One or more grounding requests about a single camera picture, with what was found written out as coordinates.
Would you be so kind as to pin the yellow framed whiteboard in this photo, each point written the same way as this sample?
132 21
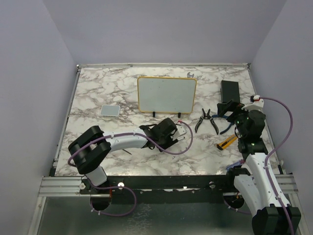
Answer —
166 95

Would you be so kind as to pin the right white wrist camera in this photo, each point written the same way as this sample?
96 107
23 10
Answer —
256 103

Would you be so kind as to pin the yellow black utility knife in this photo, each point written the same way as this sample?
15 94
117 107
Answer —
226 143

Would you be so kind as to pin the aluminium table frame rail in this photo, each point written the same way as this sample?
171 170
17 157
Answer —
116 84

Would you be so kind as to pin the small white grey eraser pad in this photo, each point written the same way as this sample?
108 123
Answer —
110 110

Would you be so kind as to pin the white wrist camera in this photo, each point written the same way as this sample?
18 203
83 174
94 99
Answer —
180 131
256 103

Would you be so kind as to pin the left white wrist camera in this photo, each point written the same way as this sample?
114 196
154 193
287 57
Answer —
180 131

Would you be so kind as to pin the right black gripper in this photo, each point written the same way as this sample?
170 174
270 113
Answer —
223 107

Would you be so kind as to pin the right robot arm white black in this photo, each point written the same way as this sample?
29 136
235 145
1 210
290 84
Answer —
272 213

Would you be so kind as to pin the silver wrench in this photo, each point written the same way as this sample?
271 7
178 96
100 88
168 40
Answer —
189 75

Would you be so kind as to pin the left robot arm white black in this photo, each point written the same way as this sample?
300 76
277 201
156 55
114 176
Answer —
89 150

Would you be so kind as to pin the blue red marker pen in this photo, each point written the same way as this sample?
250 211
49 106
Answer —
236 164

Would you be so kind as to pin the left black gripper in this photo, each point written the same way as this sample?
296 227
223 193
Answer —
169 142

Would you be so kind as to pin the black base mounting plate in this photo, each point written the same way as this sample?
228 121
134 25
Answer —
164 189

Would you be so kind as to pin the black rectangular box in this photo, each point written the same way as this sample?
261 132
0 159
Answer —
230 91

